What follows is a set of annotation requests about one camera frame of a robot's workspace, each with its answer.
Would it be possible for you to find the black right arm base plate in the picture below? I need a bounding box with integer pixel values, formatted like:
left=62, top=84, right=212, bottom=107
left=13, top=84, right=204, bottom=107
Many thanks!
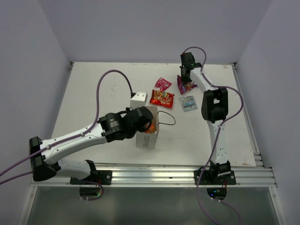
left=194, top=167, right=237, bottom=185

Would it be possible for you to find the silver mints sachet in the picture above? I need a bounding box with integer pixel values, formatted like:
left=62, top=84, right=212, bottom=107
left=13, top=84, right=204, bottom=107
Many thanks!
left=179, top=96, right=198, bottom=112

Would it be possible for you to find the white paper coffee bag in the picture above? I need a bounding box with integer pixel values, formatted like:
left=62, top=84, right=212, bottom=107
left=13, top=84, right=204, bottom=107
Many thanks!
left=136, top=105, right=176, bottom=150

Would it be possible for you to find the purple Fox's berries candy bag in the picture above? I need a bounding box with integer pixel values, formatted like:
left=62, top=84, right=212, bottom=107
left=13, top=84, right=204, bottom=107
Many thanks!
left=177, top=75, right=197, bottom=95

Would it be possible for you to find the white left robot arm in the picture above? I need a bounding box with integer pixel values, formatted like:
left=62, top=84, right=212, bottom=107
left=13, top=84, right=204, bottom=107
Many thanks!
left=29, top=106, right=153, bottom=184

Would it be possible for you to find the red snack packet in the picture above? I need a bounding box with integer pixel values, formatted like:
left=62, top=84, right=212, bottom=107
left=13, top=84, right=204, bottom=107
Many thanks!
left=150, top=90, right=174, bottom=109

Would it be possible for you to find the pink small snack packet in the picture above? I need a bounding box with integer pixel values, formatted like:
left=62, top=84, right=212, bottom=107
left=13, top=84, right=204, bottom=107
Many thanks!
left=155, top=77, right=172, bottom=92

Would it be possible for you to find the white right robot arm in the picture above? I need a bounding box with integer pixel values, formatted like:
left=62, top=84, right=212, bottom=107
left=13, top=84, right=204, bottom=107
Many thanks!
left=180, top=52, right=231, bottom=185

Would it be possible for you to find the orange Fox's fruits candy bag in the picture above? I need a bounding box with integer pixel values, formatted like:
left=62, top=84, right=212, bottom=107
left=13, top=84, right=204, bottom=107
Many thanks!
left=144, top=120, right=156, bottom=134

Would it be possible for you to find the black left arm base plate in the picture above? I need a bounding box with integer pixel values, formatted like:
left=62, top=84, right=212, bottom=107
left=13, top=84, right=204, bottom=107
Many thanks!
left=70, top=170, right=113, bottom=185

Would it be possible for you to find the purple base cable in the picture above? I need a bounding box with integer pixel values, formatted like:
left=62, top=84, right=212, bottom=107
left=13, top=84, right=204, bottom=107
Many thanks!
left=0, top=170, right=104, bottom=201
left=195, top=164, right=244, bottom=225

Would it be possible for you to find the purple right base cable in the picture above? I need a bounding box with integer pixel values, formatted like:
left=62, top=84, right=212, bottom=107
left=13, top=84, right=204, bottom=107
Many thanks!
left=195, top=164, right=244, bottom=225

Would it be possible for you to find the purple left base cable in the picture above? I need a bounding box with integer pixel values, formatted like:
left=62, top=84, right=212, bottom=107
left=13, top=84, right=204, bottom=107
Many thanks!
left=0, top=170, right=104, bottom=201

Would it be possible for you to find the aluminium rail frame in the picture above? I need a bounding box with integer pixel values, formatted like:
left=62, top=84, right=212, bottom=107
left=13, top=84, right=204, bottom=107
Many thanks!
left=29, top=164, right=277, bottom=188

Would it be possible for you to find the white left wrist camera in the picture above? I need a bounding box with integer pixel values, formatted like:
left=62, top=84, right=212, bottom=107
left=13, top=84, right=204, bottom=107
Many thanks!
left=129, top=91, right=148, bottom=109

